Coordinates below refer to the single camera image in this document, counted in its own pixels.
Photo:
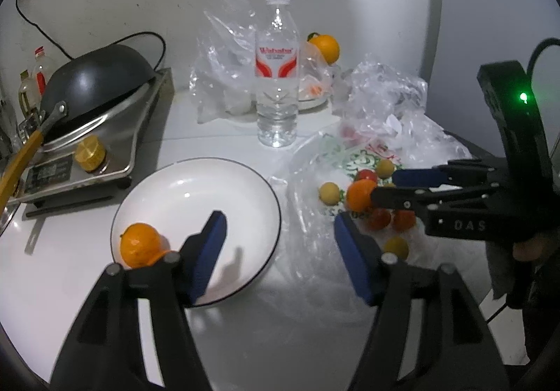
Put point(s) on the large orange with stem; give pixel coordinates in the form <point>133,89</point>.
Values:
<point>326,47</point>

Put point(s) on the white plate with dark rim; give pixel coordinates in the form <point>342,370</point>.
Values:
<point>197,194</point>

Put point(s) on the red-capped bottle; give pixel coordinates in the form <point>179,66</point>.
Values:
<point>41,71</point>

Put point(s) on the small yellow round fruit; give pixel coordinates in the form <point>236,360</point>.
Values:
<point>396,246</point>
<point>329,193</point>
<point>385,168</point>

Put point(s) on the person's right hand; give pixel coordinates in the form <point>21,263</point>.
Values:
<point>527,250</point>

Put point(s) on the stainless steel stove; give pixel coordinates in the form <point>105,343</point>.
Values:
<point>127,130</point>

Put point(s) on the small orange piece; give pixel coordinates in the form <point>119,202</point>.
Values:
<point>315,89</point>

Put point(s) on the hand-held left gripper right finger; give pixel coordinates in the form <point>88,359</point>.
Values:
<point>350,251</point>

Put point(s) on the brass knob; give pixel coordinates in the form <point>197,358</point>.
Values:
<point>89,152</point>

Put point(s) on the clear water bottle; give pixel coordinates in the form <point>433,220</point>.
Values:
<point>277,111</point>

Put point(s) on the crumpled clear plastic bag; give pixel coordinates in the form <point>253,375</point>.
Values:
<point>376,89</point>

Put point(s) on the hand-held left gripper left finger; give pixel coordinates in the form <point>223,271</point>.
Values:
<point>213,242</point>

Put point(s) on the printed plastic bag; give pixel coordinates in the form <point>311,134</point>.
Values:
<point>315,242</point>

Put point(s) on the red tomato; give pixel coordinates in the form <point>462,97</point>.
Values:
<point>366,175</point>
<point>378,219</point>
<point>403,220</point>

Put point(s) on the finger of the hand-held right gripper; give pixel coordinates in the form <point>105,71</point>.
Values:
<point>393,197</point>
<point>415,176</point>

